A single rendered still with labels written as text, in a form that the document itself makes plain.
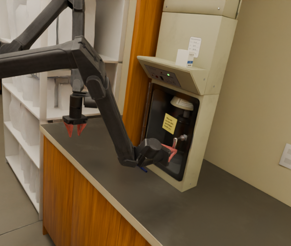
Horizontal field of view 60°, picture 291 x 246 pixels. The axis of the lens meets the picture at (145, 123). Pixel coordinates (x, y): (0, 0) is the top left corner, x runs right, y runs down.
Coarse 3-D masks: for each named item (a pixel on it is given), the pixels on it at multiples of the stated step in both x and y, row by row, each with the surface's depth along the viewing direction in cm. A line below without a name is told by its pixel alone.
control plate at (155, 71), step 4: (144, 64) 114; (148, 68) 114; (152, 68) 111; (156, 68) 108; (148, 72) 117; (152, 72) 114; (156, 72) 112; (160, 72) 109; (164, 72) 106; (168, 72) 103; (152, 76) 118; (164, 76) 109; (168, 76) 106; (172, 76) 104; (160, 80) 115; (164, 80) 112; (168, 80) 109; (172, 80) 107; (176, 80) 104; (172, 84) 110; (176, 84) 108
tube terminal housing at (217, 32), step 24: (168, 24) 112; (192, 24) 103; (216, 24) 95; (168, 48) 114; (216, 48) 97; (216, 72) 103; (192, 96) 107; (216, 96) 109; (192, 144) 110; (192, 168) 117
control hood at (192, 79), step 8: (144, 56) 115; (152, 64) 108; (160, 64) 103; (168, 64) 100; (176, 72) 99; (184, 72) 95; (192, 72) 93; (200, 72) 96; (208, 72) 99; (184, 80) 100; (192, 80) 95; (200, 80) 97; (184, 88) 106; (192, 88) 101; (200, 88) 99
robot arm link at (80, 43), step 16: (48, 48) 65; (64, 48) 64; (80, 48) 62; (0, 64) 65; (16, 64) 65; (32, 64) 65; (48, 64) 66; (64, 64) 66; (80, 64) 65; (96, 64) 67
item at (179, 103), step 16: (160, 96) 120; (176, 96) 112; (160, 112) 121; (176, 112) 113; (192, 112) 106; (160, 128) 122; (176, 128) 114; (192, 128) 107; (176, 160) 117; (176, 176) 118
